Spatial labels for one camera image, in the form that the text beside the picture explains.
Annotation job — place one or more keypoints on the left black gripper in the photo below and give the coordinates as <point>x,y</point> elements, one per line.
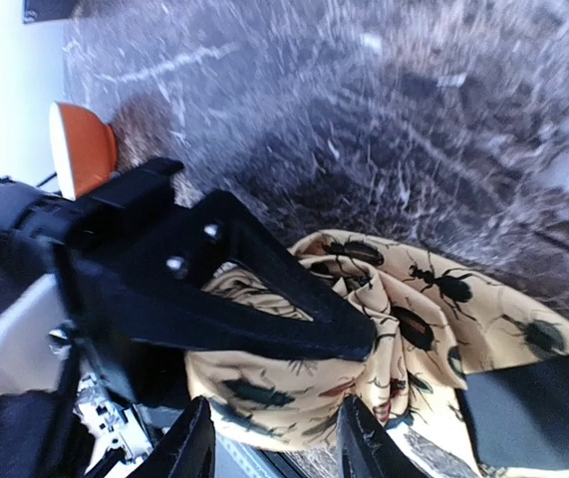
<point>42,232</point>

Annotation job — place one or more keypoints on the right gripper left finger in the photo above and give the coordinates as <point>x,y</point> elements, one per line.
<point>187,450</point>

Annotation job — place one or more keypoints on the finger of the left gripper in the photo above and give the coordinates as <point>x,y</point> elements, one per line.
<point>210,278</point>

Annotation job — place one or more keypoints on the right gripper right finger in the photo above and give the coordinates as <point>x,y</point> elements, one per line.
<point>364,447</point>

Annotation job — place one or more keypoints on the white bowl orange outside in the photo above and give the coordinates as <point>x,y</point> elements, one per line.
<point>84,149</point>

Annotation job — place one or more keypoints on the yellow beetle-pattern tie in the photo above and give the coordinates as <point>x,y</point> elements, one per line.
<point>473,373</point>

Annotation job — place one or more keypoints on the black display box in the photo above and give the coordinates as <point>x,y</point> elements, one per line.
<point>35,11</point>

